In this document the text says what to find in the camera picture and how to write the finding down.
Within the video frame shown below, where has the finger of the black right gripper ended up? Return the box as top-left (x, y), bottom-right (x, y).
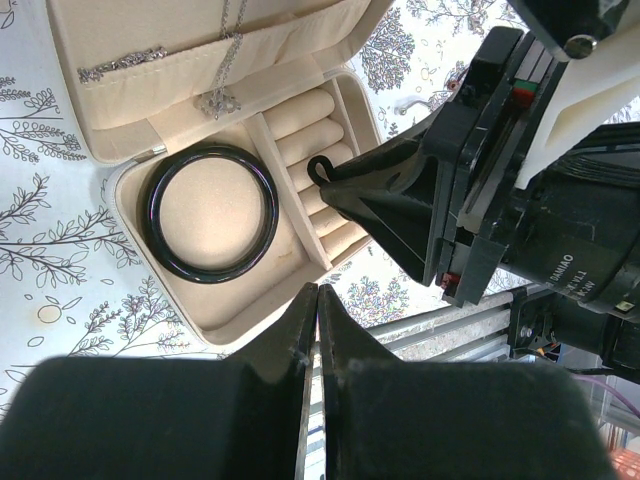
top-left (324, 134), bottom-right (450, 200)
top-left (319, 156), bottom-right (441, 285)

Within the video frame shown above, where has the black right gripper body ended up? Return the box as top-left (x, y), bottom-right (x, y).
top-left (422, 27), bottom-right (565, 306)

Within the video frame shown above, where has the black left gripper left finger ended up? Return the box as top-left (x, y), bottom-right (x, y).
top-left (1, 283), bottom-right (318, 479)

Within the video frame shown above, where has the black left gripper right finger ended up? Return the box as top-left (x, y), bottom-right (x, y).
top-left (317, 285), bottom-right (616, 479)

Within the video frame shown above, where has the black hair tie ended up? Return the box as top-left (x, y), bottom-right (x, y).
top-left (306, 154), bottom-right (335, 185)

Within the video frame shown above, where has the fine silver chain necklace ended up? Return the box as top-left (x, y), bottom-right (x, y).
top-left (194, 0), bottom-right (251, 121)

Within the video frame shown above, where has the beige jewelry box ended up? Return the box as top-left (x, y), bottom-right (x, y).
top-left (46, 1), bottom-right (390, 351)

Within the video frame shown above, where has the black bangle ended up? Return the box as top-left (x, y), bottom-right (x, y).
top-left (141, 144), bottom-right (279, 284)

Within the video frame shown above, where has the crystal drop silver necklace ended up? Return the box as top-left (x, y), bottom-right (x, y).
top-left (76, 44), bottom-right (169, 84)

